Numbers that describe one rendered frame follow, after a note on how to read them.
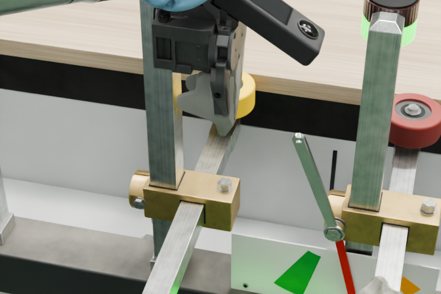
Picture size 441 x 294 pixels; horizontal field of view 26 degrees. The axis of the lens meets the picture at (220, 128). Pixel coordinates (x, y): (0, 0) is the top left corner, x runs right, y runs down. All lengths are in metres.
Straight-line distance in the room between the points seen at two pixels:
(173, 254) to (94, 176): 0.43
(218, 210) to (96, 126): 0.34
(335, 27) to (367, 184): 0.37
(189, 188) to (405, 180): 0.27
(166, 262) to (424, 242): 0.31
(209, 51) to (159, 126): 0.22
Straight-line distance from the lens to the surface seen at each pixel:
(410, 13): 1.05
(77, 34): 1.42
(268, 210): 1.48
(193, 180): 1.21
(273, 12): 0.94
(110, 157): 1.50
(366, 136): 1.09
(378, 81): 1.04
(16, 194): 1.58
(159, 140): 1.16
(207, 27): 0.94
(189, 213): 1.18
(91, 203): 1.54
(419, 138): 1.24
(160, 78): 1.10
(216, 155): 1.27
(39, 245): 1.37
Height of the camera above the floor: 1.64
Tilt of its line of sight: 37 degrees down
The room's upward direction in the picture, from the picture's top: straight up
